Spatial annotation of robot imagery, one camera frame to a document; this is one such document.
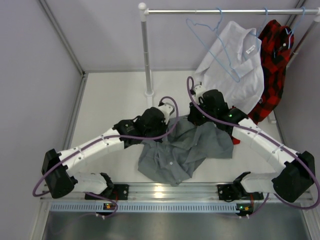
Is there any silver clothes rack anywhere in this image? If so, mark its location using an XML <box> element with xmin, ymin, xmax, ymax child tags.
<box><xmin>137</xmin><ymin>2</ymin><xmax>320</xmax><ymax>106</ymax></box>

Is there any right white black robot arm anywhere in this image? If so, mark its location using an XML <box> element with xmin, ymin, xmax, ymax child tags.
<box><xmin>187</xmin><ymin>85</ymin><xmax>320</xmax><ymax>204</ymax></box>

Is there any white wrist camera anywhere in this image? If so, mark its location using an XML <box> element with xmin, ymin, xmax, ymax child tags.
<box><xmin>190</xmin><ymin>84</ymin><xmax>206</xmax><ymax>98</ymax></box>
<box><xmin>157</xmin><ymin>101</ymin><xmax>175</xmax><ymax>125</ymax></box>

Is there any grey button-up shirt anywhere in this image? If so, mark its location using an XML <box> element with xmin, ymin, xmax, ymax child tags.
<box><xmin>138</xmin><ymin>115</ymin><xmax>234</xmax><ymax>187</ymax></box>

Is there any red black plaid shirt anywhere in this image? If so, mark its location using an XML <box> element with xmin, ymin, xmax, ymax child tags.
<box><xmin>232</xmin><ymin>19</ymin><xmax>295</xmax><ymax>146</ymax></box>

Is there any white collared shirt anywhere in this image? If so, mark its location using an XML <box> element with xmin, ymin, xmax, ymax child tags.
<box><xmin>194</xmin><ymin>21</ymin><xmax>265</xmax><ymax>114</ymax></box>

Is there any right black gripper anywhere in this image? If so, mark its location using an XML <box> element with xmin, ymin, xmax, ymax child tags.
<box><xmin>188</xmin><ymin>98</ymin><xmax>217</xmax><ymax>127</ymax></box>

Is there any blue hanger under plaid shirt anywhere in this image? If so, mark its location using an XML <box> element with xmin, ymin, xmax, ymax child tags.
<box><xmin>273</xmin><ymin>6</ymin><xmax>306</xmax><ymax>58</ymax></box>

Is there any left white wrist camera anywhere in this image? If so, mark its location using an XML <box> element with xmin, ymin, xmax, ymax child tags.
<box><xmin>157</xmin><ymin>101</ymin><xmax>175</xmax><ymax>125</ymax></box>

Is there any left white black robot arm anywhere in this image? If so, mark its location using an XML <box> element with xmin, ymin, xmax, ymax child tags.
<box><xmin>41</xmin><ymin>103</ymin><xmax>175</xmax><ymax>200</ymax></box>

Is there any light blue wire hanger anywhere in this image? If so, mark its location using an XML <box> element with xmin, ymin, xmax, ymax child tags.
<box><xmin>185</xmin><ymin>7</ymin><xmax>241</xmax><ymax>83</ymax></box>

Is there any aluminium mounting rail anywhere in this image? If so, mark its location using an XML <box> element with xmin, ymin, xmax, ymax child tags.
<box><xmin>39</xmin><ymin>181</ymin><xmax>313</xmax><ymax>203</ymax></box>

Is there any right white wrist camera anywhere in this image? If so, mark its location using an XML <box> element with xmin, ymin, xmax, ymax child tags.
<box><xmin>190</xmin><ymin>84</ymin><xmax>206</xmax><ymax>98</ymax></box>

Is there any blue hanger under white shirt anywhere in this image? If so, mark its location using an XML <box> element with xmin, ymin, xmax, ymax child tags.
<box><xmin>243</xmin><ymin>7</ymin><xmax>269</xmax><ymax>61</ymax></box>

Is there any grey slotted cable duct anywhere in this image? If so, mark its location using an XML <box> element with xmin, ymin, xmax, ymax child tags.
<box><xmin>50</xmin><ymin>201</ymin><xmax>241</xmax><ymax>213</ymax></box>

